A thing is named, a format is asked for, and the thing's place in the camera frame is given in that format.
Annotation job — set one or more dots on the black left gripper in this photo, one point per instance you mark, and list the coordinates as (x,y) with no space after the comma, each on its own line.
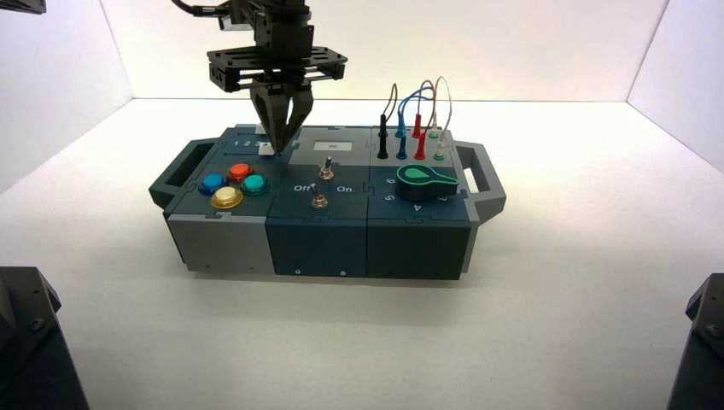
(288,62)

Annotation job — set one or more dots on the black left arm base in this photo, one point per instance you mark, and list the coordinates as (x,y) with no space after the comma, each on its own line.
(34,351)

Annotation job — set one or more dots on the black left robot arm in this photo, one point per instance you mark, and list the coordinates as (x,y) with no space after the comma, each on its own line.
(280,12)

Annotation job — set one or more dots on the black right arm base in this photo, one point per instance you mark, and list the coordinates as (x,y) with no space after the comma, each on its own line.
(704,351)

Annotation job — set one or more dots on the small grey display screen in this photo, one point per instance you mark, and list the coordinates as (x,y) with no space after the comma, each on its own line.
(332,146)

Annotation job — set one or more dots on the orange push button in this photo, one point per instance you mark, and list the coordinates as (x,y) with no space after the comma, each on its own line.
(240,171)

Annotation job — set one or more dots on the teal push button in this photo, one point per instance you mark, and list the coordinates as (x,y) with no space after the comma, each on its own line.
(255,183)

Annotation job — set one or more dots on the black banana plug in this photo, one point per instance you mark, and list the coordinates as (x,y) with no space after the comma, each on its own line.
(383,138)

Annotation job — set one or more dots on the blue push button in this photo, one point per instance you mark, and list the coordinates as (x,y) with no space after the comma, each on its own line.
(212,182)

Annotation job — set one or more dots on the yellow push button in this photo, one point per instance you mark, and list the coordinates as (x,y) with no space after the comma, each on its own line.
(227,197)

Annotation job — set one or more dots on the blue banana plug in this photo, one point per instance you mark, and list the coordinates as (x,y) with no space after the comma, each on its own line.
(401,127)
(402,150)

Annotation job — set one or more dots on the red banana plug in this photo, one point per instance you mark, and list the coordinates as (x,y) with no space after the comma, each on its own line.
(421,148)
(417,125)

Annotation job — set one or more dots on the grey and blue control box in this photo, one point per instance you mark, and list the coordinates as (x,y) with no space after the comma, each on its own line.
(314,243)

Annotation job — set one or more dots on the white banana plug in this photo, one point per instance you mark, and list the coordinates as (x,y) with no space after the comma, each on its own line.
(434,123)
(440,147)

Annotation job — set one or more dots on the green rotary knob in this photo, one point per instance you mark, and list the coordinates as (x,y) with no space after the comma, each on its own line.
(419,182)

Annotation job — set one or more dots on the metal toggle switch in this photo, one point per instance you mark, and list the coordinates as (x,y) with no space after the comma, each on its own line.
(326,171)
(319,201)

